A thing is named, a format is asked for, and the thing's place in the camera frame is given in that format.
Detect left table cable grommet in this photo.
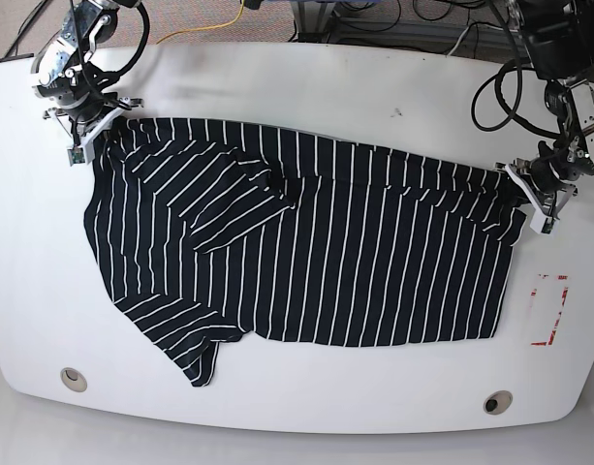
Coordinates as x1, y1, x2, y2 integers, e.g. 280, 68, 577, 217
60, 367, 88, 393

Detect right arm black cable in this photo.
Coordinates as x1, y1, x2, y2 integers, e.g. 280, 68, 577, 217
66, 0, 152, 106

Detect table cable grommet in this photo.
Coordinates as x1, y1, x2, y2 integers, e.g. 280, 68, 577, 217
484, 390, 514, 416
60, 367, 88, 393

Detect right table cable grommet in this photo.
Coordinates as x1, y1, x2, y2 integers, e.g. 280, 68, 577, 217
484, 390, 514, 416

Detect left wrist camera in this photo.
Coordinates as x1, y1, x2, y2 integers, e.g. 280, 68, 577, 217
530, 211, 559, 235

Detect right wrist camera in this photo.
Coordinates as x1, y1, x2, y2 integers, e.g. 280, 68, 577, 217
67, 145, 95, 167

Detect navy white striped t-shirt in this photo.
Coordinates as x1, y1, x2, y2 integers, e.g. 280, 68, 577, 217
84, 117, 526, 388

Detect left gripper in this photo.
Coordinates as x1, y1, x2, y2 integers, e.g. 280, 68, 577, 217
494, 158, 577, 223

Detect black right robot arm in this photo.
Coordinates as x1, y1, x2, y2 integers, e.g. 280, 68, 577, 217
30, 1, 150, 165

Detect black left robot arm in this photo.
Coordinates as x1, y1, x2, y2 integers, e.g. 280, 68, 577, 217
495, 1, 594, 234

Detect red tape rectangle marking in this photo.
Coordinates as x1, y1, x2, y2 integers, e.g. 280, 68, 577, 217
526, 273, 571, 347

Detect yellow cable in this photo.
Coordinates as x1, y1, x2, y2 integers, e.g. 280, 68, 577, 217
158, 0, 244, 46

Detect black floor cables left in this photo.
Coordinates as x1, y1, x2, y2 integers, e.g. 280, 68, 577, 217
0, 0, 60, 58

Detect white cable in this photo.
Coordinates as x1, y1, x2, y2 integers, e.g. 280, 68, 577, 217
446, 23, 516, 57

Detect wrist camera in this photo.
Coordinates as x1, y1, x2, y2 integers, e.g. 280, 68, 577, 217
67, 145, 95, 167
530, 211, 559, 235

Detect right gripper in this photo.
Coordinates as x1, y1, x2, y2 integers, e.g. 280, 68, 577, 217
42, 97, 144, 150

